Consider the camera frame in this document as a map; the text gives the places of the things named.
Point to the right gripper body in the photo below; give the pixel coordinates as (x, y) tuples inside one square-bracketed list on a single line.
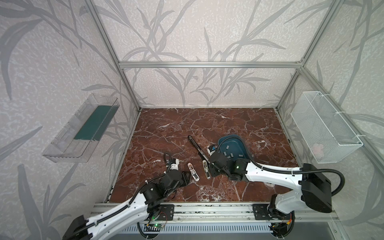
[(212, 165)]

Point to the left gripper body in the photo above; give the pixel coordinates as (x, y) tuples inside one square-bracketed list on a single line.
[(184, 176)]

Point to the teal plastic tray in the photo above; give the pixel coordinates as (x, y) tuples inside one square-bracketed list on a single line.
[(237, 147)]

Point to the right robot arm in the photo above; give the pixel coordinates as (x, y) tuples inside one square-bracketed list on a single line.
[(309, 188)]

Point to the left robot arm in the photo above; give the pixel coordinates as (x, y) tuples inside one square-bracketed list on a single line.
[(145, 202)]

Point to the pink object in basket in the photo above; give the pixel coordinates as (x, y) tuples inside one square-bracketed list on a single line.
[(318, 151)]

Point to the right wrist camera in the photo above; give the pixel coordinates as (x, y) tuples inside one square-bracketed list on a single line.
[(211, 149)]

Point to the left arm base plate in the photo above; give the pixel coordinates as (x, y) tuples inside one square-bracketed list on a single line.
[(164, 212)]

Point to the aluminium mounting rail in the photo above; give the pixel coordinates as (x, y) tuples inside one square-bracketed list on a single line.
[(221, 212)]

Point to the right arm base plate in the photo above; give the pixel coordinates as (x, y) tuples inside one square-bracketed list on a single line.
[(262, 212)]

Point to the clear plastic wall bin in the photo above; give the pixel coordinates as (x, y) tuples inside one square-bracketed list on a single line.
[(79, 138)]

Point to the white wire mesh basket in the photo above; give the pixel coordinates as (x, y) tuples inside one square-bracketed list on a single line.
[(320, 122)]

